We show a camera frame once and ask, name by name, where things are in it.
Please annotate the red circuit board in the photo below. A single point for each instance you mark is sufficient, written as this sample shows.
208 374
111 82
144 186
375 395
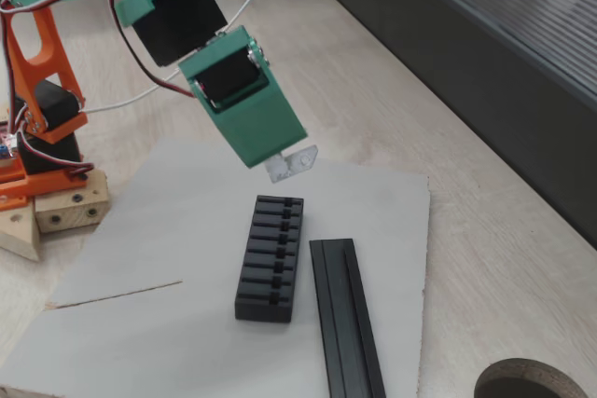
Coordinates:
4 139

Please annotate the grey cardboard sheet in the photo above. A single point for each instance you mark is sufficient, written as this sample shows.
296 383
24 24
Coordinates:
140 323

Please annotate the dark window frame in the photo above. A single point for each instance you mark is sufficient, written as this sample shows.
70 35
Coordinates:
466 81

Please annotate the black aluminium rail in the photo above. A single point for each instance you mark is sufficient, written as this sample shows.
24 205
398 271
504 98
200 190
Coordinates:
345 323

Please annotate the black slotted holder block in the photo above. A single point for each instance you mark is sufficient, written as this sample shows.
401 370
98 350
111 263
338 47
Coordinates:
266 309

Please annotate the small silver angle bracket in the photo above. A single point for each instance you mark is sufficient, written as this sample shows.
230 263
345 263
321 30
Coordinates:
303 159

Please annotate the ribbed grey window panel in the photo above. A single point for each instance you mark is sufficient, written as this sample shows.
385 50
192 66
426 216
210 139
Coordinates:
536 6

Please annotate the wooden block with holes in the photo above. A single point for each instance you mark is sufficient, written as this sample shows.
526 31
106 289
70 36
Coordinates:
70 211

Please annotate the triangular wooden wedge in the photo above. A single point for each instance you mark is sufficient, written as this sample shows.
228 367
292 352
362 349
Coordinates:
21 235

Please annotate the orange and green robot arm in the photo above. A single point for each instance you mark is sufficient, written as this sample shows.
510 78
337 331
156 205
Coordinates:
172 11

